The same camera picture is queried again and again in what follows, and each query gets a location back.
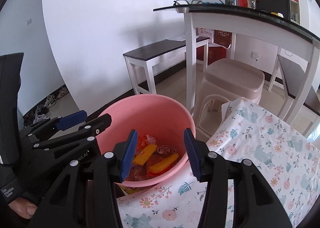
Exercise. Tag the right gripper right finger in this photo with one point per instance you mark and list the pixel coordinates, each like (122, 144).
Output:
(255, 203)

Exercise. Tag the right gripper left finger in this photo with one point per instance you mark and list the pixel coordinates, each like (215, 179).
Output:
(85, 197)

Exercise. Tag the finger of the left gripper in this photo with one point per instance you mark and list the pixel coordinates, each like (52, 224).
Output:
(94, 127)
(72, 120)

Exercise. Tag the yellow foam net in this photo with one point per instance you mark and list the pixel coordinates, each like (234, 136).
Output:
(157, 165)
(144, 155)

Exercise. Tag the white orange plastic bag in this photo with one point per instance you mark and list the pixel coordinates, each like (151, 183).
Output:
(144, 141)

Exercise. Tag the red snack wrapper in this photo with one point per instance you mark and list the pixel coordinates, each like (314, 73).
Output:
(166, 150)

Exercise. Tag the person's left hand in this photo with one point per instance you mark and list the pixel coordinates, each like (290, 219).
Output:
(23, 208)

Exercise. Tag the shoes on floor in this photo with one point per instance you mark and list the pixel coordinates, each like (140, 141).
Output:
(39, 112)

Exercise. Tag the floral tablecloth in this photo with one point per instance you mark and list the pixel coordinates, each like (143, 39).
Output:
(288, 162)

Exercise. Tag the pink plastic bucket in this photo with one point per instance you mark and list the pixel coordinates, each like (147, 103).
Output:
(159, 116)

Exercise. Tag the black jacket sleeve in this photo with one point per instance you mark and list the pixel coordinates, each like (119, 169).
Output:
(12, 157)

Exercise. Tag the left black white bench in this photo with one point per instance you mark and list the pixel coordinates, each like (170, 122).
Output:
(149, 56)

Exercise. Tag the black white bench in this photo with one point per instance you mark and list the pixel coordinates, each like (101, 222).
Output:
(292, 75)
(149, 56)

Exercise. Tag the beige plastic stool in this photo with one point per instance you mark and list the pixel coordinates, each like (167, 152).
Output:
(226, 80)

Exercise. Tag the right black white bench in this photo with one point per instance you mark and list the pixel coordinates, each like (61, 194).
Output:
(292, 75)

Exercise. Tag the eyeglasses on table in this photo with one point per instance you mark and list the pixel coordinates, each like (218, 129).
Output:
(186, 2)

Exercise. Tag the red cartons under table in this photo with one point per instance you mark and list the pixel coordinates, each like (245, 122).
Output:
(219, 41)

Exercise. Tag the white table glass top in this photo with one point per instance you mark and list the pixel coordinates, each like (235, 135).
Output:
(259, 25)

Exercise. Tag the red gift box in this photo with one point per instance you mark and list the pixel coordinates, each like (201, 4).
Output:
(243, 3)

